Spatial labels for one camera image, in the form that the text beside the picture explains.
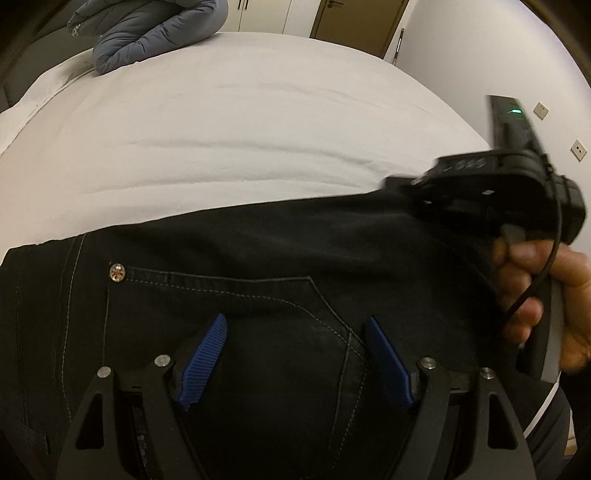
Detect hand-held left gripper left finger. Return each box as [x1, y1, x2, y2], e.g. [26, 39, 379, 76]
[55, 314, 228, 480]

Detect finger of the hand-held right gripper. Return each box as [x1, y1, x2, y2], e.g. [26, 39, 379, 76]
[381, 174, 437, 206]

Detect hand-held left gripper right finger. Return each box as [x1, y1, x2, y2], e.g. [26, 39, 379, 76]
[364, 316, 539, 480]

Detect black denim pants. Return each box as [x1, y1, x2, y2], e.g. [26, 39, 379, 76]
[0, 187, 568, 480]

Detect person's right hand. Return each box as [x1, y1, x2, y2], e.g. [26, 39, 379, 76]
[492, 239, 591, 376]

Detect brown wooden door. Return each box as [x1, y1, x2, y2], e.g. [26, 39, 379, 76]
[309, 0, 411, 59]

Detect bed with white sheet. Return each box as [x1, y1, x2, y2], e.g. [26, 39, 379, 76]
[0, 30, 490, 259]

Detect person's dark striped trousers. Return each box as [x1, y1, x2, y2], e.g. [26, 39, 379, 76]
[522, 369, 580, 469]

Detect white wardrobe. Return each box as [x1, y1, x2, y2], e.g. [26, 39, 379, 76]
[222, 0, 321, 38]

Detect white pillow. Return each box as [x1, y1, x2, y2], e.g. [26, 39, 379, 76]
[0, 58, 100, 158]

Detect grey padded headboard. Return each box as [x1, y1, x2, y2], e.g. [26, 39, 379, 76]
[0, 28, 70, 114]

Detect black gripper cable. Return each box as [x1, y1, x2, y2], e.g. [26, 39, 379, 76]
[501, 154, 565, 324]

